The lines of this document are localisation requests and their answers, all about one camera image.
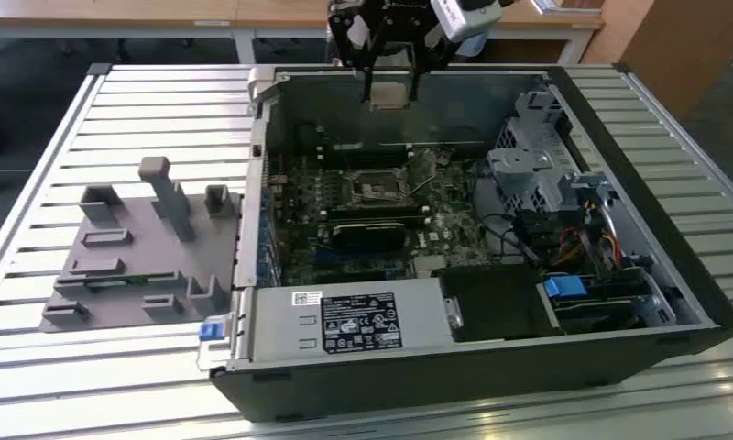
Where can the small silver heatsink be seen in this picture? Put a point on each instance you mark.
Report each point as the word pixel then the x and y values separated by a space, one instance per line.
pixel 431 265

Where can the silver metal drive cage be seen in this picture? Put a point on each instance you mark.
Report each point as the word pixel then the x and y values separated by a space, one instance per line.
pixel 519 169

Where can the blue case latch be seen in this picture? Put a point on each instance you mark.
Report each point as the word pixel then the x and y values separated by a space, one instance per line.
pixel 212 332

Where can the wooden desk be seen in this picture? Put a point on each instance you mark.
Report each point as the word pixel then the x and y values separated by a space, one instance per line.
pixel 158 14

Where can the grey parts rack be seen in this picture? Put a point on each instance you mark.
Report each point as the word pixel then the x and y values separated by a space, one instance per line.
pixel 140 275

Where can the black PC case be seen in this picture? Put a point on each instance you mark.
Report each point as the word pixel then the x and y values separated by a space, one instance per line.
pixel 403 394

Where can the green motherboard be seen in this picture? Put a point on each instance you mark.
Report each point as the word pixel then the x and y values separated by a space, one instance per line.
pixel 445 215

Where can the metal disk bay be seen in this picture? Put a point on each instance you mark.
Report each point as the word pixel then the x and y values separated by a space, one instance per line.
pixel 648 307

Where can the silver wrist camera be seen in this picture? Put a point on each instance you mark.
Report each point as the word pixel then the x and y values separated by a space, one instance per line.
pixel 464 20

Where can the CPU socket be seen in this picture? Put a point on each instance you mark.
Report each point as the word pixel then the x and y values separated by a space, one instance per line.
pixel 372 188

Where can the wooden cabinet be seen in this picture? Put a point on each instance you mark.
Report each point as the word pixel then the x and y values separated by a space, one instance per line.
pixel 679 46

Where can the blue disk carrier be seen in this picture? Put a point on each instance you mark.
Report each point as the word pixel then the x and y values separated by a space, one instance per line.
pixel 565 288

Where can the green RAM stick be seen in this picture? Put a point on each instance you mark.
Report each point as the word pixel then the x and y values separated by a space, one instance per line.
pixel 136 279

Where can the black graphics card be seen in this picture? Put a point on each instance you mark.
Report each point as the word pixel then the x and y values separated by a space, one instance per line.
pixel 369 238

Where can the black plastic shroud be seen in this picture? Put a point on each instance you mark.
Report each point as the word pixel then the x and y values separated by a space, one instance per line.
pixel 495 302

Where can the square CPU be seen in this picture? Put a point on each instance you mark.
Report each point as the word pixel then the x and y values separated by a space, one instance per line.
pixel 389 96

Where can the silver power supply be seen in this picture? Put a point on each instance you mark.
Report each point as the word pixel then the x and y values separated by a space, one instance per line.
pixel 281 321

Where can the grey blue plastic bracket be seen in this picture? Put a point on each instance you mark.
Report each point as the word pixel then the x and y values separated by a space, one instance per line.
pixel 587 181

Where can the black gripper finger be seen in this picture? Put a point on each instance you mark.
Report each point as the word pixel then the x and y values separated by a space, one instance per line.
pixel 416 82
pixel 366 84

